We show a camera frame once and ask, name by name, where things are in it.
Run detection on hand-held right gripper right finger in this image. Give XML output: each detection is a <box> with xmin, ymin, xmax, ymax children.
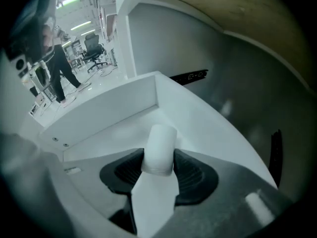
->
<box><xmin>173</xmin><ymin>149</ymin><xmax>219</xmax><ymax>206</ymax></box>

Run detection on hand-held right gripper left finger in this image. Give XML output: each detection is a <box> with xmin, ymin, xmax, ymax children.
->
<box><xmin>99</xmin><ymin>147</ymin><xmax>145</xmax><ymax>234</ymax></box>

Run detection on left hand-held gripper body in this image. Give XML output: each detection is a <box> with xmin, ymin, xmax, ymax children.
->
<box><xmin>9</xmin><ymin>54</ymin><xmax>55</xmax><ymax>101</ymax></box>

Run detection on white cylindrical cup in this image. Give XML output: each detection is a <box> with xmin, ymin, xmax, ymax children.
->
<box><xmin>140</xmin><ymin>123</ymin><xmax>178</xmax><ymax>177</ymax></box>

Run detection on person's dark shirt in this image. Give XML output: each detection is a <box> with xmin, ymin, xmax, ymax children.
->
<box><xmin>4</xmin><ymin>13</ymin><xmax>56</xmax><ymax>64</ymax></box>

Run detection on person's head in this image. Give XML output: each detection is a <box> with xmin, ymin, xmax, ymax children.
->
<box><xmin>41</xmin><ymin>17</ymin><xmax>55</xmax><ymax>53</ymax></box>

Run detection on person's legs in black trousers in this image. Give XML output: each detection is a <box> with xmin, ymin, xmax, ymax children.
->
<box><xmin>48</xmin><ymin>44</ymin><xmax>82</xmax><ymax>104</ymax></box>

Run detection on person's light shoe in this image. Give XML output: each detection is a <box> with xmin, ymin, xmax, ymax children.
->
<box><xmin>61</xmin><ymin>96</ymin><xmax>77</xmax><ymax>109</ymax></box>
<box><xmin>77</xmin><ymin>82</ymin><xmax>93</xmax><ymax>92</ymax></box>

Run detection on black office chair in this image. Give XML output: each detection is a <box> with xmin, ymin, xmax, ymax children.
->
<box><xmin>81</xmin><ymin>32</ymin><xmax>109</xmax><ymax>73</ymax></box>

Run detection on white desk with wooden top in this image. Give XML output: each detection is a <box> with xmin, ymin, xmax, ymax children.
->
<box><xmin>115</xmin><ymin>0</ymin><xmax>314</xmax><ymax>203</ymax></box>

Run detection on cable on floor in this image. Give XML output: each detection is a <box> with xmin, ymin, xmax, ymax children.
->
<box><xmin>86</xmin><ymin>66</ymin><xmax>119</xmax><ymax>81</ymax></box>

